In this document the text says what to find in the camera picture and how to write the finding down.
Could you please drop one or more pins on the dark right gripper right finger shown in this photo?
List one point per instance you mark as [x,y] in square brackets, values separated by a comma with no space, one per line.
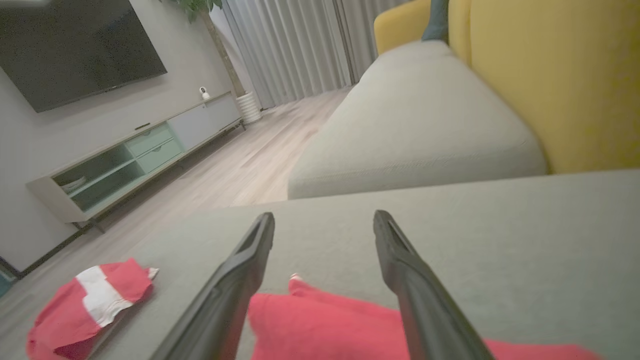
[425,310]

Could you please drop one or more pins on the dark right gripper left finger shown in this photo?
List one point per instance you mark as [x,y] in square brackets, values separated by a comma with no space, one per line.
[225,305]

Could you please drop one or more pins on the plain red garment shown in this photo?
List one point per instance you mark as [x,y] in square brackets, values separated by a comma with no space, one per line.
[325,330]

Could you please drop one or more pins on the red garment with white stripe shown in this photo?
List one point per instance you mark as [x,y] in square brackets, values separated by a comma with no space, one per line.
[65,315]

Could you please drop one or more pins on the grey and green TV cabinet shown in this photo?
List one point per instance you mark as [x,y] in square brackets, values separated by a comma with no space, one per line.
[150,145]

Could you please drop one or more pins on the light grey sofa seat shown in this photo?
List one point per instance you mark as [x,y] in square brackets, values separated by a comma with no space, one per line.
[415,125]

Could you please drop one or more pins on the white stack in cabinet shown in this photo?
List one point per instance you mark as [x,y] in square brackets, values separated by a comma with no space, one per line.
[74,184]

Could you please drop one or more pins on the dark remote control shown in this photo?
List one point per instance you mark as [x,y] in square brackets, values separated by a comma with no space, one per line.
[142,126]

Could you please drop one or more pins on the white ribbed plant pot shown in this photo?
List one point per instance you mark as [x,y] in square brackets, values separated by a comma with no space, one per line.
[249,107]

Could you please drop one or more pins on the grey pleated curtain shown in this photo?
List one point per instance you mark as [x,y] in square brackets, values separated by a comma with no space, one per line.
[290,50]

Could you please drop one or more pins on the teal throw cushion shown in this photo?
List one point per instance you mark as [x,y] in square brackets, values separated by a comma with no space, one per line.
[436,20]

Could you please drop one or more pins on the green potted tree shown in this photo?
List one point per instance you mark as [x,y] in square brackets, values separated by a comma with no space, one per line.
[200,6]

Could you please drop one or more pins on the small white security camera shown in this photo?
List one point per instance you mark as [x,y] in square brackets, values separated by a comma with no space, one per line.
[204,93]

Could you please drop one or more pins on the black wall television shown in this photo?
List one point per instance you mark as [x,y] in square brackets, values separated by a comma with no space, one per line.
[75,47]

